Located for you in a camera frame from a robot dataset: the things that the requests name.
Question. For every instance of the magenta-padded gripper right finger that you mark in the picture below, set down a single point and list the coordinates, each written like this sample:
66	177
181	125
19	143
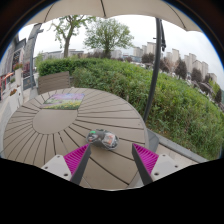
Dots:
146	159

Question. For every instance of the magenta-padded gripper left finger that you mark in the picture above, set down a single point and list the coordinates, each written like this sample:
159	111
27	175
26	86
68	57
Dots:
75	160

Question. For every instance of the grey clear-shell computer mouse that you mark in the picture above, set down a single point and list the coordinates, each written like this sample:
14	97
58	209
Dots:
101	139

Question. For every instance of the flower-print mouse pad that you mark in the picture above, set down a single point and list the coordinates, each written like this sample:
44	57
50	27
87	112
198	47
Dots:
64	101

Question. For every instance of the green hedge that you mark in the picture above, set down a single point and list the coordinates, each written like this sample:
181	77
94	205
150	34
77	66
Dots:
133	90

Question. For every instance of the brown slatted outdoor chair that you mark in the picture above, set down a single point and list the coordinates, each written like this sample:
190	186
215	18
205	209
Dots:
53	82

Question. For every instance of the dark curved parasol pole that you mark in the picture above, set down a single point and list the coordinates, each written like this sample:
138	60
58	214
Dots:
154	73

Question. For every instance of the far apartment buildings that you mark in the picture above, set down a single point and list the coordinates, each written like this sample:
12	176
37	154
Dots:
193	63

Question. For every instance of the grey stone pillar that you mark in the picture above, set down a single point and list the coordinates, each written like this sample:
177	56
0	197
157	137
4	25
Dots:
29	53

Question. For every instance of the dark-fronted shop building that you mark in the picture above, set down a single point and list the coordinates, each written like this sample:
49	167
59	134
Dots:
13	56

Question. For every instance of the bare-trunk leaning tree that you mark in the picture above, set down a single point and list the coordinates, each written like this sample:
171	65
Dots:
67	36

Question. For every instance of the round-crowned green tree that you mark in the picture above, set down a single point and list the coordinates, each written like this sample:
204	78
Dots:
107	35

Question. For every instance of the beige parasol canopy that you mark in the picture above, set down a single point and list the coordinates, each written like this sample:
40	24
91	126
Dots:
116	8

